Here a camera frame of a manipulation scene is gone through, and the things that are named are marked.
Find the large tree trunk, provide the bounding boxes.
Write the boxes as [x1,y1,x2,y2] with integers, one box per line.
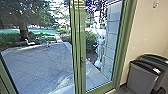
[16,13,31,42]

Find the grey outdoor bench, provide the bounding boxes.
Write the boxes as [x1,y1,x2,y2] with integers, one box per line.
[23,38,37,48]

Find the green framed glass door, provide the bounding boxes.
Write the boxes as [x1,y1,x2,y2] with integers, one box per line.
[0,0,139,94]

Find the grey stone block pillar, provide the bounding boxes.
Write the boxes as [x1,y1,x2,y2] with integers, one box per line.
[101,2,123,82]

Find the dark trash bin blue trim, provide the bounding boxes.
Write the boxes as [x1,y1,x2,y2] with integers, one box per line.
[138,53,168,94]

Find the small white wall device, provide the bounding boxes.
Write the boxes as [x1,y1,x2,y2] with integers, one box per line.
[152,0,160,9]

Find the green door with lever handle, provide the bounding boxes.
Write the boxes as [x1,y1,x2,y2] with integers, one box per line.
[78,0,118,94]

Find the light grey trash bin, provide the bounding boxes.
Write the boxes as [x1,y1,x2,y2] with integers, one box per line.
[126,59,162,94]

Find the trimmed green hedge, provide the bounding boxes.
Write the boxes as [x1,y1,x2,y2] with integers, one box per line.
[85,30,100,54]

